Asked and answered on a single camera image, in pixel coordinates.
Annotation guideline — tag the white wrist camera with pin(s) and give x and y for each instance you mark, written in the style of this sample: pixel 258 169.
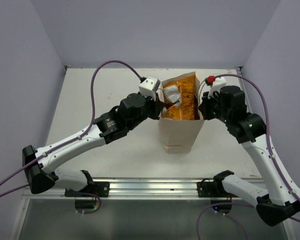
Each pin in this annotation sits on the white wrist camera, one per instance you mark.
pixel 215 84
pixel 148 86

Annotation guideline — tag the orange snack bag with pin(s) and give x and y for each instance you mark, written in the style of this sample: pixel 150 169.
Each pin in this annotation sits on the orange snack bag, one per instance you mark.
pixel 179 99

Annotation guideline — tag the left black base bracket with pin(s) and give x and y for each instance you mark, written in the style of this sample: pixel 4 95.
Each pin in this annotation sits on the left black base bracket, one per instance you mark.
pixel 97 188

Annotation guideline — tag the right black base bracket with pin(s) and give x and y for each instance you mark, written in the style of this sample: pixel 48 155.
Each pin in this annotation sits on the right black base bracket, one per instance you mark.
pixel 210 189

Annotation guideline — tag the black base bracket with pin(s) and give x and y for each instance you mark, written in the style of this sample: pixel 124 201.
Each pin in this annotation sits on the black base bracket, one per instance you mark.
pixel 210 189
pixel 97 188

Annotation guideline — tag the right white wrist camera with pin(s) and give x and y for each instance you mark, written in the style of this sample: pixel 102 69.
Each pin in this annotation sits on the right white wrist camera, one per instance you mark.
pixel 215 84

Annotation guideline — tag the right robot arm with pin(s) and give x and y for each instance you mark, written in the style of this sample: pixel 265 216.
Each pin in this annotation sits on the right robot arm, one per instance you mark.
pixel 280 199

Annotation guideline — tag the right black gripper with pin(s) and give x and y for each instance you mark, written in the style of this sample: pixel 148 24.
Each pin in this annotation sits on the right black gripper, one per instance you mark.
pixel 203 107

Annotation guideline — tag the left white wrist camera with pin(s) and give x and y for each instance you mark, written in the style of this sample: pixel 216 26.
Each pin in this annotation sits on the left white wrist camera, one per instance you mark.
pixel 148 86

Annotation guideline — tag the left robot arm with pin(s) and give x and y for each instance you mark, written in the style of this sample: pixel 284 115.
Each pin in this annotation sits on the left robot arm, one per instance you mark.
pixel 42 165

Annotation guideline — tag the beige paper bag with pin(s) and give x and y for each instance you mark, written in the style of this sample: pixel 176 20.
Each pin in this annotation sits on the beige paper bag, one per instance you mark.
pixel 179 136

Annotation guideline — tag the aluminium mounting rail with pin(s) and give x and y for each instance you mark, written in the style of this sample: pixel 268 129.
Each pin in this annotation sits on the aluminium mounting rail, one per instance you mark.
pixel 141 189

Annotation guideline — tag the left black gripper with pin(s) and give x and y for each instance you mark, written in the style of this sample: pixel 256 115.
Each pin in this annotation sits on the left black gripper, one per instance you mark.
pixel 157 106

